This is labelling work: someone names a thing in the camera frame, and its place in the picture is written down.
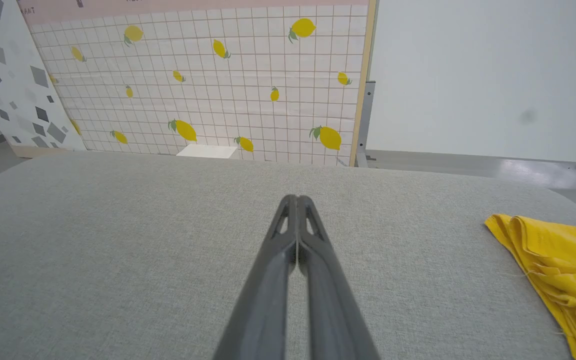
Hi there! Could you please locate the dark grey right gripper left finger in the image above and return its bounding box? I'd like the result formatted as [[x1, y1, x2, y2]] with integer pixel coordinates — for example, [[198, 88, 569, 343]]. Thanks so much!
[[213, 194, 300, 360]]

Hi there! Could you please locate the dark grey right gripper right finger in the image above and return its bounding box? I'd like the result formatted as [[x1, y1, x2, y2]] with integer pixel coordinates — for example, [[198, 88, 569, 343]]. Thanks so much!
[[296, 194, 382, 360]]

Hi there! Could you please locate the yellow t-shirt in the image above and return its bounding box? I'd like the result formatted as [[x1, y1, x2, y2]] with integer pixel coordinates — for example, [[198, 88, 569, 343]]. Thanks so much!
[[484, 213, 576, 360]]

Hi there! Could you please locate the grey fabric sofa cushion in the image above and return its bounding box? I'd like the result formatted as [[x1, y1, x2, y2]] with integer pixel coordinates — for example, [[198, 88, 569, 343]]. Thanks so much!
[[0, 150, 576, 360]]

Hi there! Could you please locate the white box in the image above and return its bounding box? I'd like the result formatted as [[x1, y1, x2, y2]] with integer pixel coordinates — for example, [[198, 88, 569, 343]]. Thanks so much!
[[175, 144, 242, 160]]

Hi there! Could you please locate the grey metal stand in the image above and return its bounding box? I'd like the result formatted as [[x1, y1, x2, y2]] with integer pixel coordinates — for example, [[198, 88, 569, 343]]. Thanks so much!
[[355, 80, 377, 168]]

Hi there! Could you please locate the grey terrazzo print panel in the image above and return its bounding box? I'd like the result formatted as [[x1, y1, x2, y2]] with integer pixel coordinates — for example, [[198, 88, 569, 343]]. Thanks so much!
[[0, 0, 89, 160]]

